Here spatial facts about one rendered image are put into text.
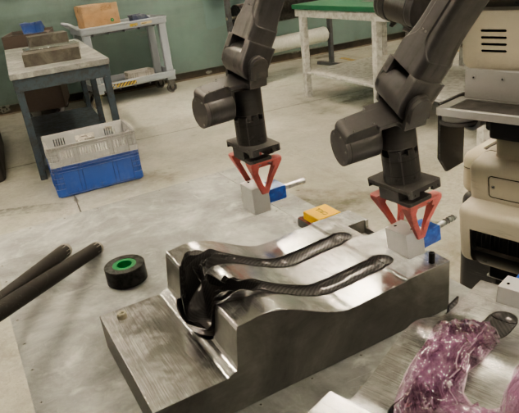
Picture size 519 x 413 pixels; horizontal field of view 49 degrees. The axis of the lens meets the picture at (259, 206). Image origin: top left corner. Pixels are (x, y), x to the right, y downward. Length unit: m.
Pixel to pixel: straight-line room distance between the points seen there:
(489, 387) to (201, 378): 0.35
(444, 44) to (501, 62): 0.47
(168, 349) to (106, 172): 3.32
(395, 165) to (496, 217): 0.48
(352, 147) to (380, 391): 0.34
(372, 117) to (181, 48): 6.77
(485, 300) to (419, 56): 0.37
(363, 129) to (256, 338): 0.33
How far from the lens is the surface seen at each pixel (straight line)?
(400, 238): 0.94
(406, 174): 0.89
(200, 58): 7.64
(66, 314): 1.12
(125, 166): 4.13
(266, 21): 1.00
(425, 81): 0.81
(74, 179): 4.09
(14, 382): 2.43
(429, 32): 0.80
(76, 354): 1.00
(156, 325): 0.90
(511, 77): 1.23
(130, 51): 7.41
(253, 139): 1.05
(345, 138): 0.82
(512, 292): 0.90
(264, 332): 0.77
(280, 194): 1.12
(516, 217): 1.31
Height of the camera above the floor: 1.36
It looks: 24 degrees down
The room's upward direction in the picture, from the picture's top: 7 degrees counter-clockwise
